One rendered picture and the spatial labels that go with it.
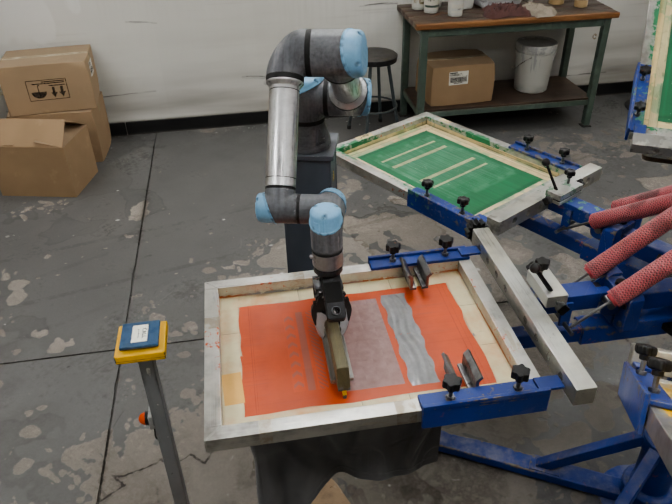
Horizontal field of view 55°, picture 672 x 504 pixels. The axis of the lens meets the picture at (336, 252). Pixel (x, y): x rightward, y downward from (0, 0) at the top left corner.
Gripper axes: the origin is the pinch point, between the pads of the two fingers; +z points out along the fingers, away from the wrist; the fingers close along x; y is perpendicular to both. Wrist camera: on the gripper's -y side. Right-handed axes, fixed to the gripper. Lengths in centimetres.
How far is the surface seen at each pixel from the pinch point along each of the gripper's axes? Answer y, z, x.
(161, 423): 13, 35, 50
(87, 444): 70, 97, 93
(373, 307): 14.6, 4.3, -13.9
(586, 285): 2, -4, -70
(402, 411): -27.3, 2.2, -11.3
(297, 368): -5.3, 4.9, 10.0
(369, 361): -6.3, 5.0, -8.3
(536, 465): 22, 94, -78
